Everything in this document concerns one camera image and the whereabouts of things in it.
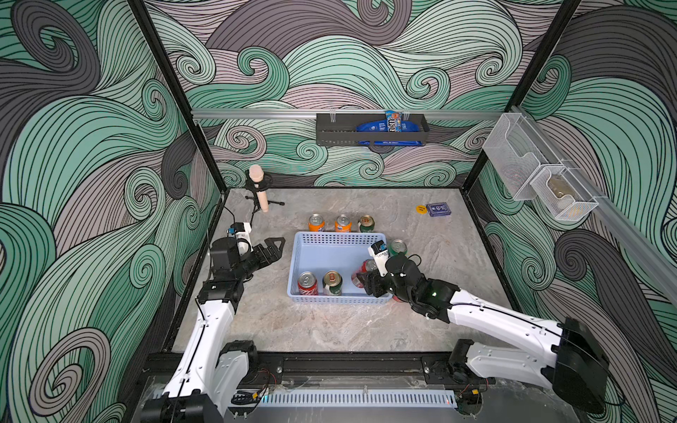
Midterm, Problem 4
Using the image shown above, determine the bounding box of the green gold-top can front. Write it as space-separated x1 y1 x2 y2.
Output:
322 271 343 296

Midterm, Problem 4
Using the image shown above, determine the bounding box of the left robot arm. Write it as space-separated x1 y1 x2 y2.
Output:
139 236 286 422

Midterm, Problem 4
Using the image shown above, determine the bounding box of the black wall shelf tray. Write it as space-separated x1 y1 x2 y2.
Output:
316 113 430 146

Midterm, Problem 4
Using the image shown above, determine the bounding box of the large clear wall bin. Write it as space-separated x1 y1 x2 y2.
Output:
483 113 546 201

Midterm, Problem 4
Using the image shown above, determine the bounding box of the beige microphone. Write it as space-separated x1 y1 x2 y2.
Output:
249 165 269 213

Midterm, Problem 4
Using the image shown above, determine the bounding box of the small clear wall bin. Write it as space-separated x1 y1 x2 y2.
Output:
530 165 599 222

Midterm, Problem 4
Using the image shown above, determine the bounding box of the white perforated cable duct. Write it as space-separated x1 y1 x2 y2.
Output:
260 389 458 409

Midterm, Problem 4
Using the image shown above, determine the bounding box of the light blue plastic basket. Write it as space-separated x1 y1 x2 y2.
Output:
287 231 392 305

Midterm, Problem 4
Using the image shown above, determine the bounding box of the blue playing card box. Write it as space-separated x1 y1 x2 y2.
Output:
426 203 451 217

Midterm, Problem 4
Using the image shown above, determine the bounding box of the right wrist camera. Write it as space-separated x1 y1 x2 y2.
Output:
368 241 390 277

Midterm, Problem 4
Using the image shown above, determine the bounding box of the orange Fanta can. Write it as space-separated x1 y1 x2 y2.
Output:
308 213 325 232
334 214 353 233

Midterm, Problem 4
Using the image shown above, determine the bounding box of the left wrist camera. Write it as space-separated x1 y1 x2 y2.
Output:
228 222 252 257

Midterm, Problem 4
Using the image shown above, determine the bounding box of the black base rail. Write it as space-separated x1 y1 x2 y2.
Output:
248 351 569 386

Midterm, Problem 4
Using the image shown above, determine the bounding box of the green gold-top can back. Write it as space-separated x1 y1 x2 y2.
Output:
358 215 376 233

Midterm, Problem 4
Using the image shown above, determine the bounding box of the green Sprite can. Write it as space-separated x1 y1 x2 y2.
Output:
388 239 407 257

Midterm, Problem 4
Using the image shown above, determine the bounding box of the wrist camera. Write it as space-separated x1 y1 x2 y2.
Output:
368 241 390 277
228 222 252 257

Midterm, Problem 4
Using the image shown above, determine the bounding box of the blue snack packet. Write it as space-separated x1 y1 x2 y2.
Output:
355 111 422 146

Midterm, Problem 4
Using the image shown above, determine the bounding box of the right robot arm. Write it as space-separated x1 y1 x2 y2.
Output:
356 254 610 414

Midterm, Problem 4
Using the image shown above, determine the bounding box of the green gold-top can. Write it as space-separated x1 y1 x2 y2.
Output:
322 271 343 296
358 215 376 233

